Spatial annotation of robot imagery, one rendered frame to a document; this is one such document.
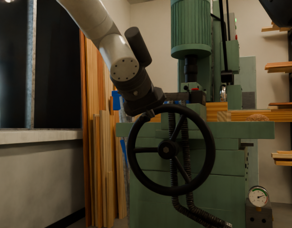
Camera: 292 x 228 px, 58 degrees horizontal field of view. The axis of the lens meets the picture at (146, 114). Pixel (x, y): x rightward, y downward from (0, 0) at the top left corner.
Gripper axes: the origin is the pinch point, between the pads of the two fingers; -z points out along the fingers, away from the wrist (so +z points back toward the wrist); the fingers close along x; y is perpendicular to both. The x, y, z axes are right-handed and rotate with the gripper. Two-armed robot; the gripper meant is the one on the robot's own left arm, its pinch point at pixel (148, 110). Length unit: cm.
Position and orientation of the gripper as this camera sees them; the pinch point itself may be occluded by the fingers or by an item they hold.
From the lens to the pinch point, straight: 77.9
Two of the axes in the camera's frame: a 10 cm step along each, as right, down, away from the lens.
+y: -2.2, -7.5, 6.2
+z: -3.3, -5.4, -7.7
